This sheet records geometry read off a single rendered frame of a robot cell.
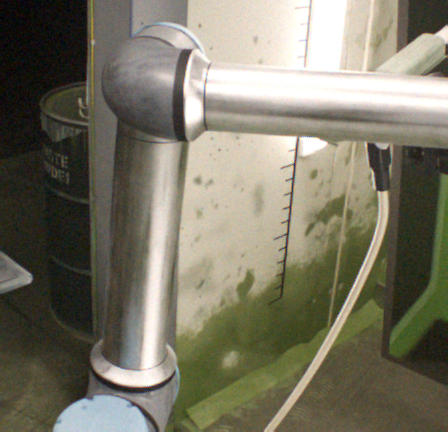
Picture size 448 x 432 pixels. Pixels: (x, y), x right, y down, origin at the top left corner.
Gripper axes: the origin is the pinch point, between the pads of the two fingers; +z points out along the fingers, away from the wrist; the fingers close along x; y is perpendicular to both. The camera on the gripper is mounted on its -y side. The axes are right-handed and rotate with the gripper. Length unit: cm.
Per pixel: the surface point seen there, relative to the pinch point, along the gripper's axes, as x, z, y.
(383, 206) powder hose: -1.7, -1.8, 19.8
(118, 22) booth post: 7, 78, 3
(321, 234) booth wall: 56, 73, 111
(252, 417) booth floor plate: -4, 59, 139
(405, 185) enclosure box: 37, 21, 53
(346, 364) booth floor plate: 41, 56, 157
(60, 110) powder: 20, 156, 60
